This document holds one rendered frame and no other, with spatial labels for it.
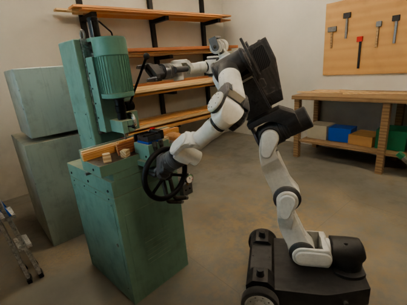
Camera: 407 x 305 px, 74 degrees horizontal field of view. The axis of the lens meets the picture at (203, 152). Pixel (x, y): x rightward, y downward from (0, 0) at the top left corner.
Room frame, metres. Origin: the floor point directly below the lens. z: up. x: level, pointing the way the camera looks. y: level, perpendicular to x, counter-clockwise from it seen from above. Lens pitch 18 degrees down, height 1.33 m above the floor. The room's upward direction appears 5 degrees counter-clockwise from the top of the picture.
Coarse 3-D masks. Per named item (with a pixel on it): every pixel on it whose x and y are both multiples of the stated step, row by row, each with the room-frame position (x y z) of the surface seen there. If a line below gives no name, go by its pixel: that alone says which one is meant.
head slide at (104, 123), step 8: (88, 64) 1.59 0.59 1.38; (88, 72) 1.60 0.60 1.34; (96, 72) 1.56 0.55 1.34; (96, 80) 1.56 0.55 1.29; (96, 88) 1.57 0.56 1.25; (96, 96) 1.58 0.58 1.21; (96, 104) 1.59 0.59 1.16; (104, 104) 1.57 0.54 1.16; (112, 104) 1.60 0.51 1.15; (96, 112) 1.61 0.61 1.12; (104, 112) 1.56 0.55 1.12; (112, 112) 1.60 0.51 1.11; (104, 120) 1.56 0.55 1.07; (104, 128) 1.57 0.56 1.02
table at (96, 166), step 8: (88, 160) 1.36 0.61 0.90; (96, 160) 1.35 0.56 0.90; (112, 160) 1.33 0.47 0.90; (120, 160) 1.33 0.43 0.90; (128, 160) 1.36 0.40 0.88; (136, 160) 1.39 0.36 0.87; (144, 160) 1.37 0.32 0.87; (88, 168) 1.34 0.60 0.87; (96, 168) 1.27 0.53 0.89; (104, 168) 1.26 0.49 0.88; (112, 168) 1.29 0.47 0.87; (120, 168) 1.32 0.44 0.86; (104, 176) 1.26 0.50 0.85
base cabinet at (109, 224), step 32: (96, 192) 1.42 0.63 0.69; (128, 192) 1.34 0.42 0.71; (160, 192) 1.48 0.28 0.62; (96, 224) 1.49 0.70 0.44; (128, 224) 1.31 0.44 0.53; (160, 224) 1.46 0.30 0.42; (96, 256) 1.58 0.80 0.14; (128, 256) 1.29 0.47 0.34; (160, 256) 1.43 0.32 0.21; (128, 288) 1.30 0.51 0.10
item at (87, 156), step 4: (172, 128) 1.79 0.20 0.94; (176, 128) 1.81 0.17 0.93; (164, 132) 1.73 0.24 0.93; (168, 132) 1.76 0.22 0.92; (176, 132) 1.81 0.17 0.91; (100, 148) 1.44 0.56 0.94; (104, 148) 1.44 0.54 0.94; (108, 148) 1.45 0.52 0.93; (112, 148) 1.47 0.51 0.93; (88, 152) 1.37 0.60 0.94; (92, 152) 1.39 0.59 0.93; (96, 152) 1.40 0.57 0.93; (100, 152) 1.42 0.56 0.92; (104, 152) 1.43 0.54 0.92; (112, 152) 1.46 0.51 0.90; (84, 156) 1.36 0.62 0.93; (88, 156) 1.37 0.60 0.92; (92, 156) 1.38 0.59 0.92; (96, 156) 1.40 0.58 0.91; (100, 156) 1.41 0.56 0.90; (84, 160) 1.35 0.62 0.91
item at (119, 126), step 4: (112, 120) 1.56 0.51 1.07; (116, 120) 1.53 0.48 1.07; (120, 120) 1.52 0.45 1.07; (124, 120) 1.51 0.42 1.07; (128, 120) 1.52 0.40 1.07; (132, 120) 1.53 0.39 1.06; (112, 124) 1.57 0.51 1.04; (116, 124) 1.53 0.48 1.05; (120, 124) 1.50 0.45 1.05; (124, 124) 1.49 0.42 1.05; (128, 124) 1.51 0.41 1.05; (132, 124) 1.53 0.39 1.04; (112, 128) 1.57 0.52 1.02; (116, 128) 1.54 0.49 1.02; (120, 128) 1.51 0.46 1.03; (124, 128) 1.49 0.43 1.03; (128, 128) 1.51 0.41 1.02; (132, 128) 1.53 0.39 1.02; (120, 132) 1.51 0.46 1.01; (124, 132) 1.49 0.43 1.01; (128, 132) 1.51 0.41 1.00
